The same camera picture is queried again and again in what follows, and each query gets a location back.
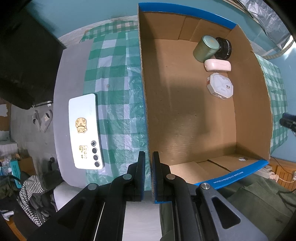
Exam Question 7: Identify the white octagonal box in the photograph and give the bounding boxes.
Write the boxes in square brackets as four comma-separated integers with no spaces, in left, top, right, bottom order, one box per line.
[207,73,234,99]

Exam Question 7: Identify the blue-edged cardboard box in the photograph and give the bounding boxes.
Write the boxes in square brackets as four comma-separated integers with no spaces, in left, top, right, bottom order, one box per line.
[138,3,273,188]

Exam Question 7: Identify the white oval earbuds case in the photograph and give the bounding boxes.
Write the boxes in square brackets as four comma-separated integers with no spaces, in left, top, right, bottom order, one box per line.
[204,59,232,73]

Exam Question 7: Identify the green cylindrical tin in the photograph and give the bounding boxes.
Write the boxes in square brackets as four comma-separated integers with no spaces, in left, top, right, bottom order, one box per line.
[193,35,220,63]

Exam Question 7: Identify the white smartphone with stickers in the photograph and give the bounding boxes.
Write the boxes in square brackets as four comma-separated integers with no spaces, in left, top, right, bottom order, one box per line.
[68,93,104,170]

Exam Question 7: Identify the olive green trousers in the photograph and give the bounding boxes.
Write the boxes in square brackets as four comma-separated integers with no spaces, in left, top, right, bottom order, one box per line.
[159,174,295,240]

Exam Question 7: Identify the silver foil window cover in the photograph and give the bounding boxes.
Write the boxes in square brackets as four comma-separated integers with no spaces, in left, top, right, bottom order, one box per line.
[238,0,295,60]

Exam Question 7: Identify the striped clothing pile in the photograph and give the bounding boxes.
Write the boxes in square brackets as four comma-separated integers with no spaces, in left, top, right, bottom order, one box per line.
[17,175,57,226]

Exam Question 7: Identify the green checkered tablecloth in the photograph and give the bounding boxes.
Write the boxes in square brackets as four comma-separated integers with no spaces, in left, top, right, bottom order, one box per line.
[82,20,148,185]

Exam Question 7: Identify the pair of grey slippers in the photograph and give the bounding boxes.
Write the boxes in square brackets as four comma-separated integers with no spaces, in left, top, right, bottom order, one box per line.
[32,110,53,133]

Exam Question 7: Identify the teal box on floor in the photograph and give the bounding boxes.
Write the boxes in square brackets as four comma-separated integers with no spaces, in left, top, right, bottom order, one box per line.
[10,159,22,189]

